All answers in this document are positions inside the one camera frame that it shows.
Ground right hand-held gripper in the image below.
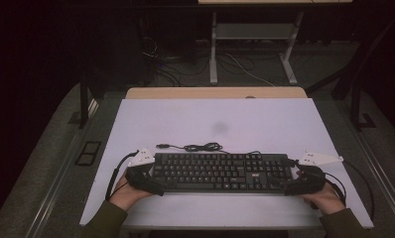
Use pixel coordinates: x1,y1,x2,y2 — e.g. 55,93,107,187
283,151,344,196

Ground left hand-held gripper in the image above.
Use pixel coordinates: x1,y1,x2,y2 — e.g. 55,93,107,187
124,147,166,197

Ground black computer keyboard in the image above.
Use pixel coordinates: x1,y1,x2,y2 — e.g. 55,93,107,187
151,152,294,195

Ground person's left hand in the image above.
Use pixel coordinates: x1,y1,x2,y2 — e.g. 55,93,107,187
108,173,154,213

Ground person's right hand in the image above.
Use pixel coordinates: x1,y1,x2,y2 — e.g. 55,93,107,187
299,181,347,216

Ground black metal stand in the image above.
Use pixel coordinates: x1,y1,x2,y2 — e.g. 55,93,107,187
305,13,395,132
77,70,103,130

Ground wooden table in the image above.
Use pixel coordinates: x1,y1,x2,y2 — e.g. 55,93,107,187
124,86,309,100

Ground white table board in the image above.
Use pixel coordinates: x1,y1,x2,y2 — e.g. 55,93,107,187
79,97,374,230

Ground left hand-held gripper cable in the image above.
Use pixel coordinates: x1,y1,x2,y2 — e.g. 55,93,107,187
104,150,140,201

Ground black floor socket frame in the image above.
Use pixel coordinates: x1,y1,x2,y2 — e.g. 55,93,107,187
73,140,103,167

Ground black keyboard cable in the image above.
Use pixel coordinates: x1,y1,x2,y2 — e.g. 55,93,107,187
155,142,263,156

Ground metal floor rail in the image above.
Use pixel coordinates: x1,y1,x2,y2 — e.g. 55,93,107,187
21,98,101,238
333,98,395,234

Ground tangle of black floor cables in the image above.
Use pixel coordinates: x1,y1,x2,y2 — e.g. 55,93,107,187
141,36,210,87

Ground white floor cable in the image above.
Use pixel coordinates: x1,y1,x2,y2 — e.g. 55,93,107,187
224,53,277,88

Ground white metal desk frame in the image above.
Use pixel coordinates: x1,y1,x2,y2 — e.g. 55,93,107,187
197,0,353,86

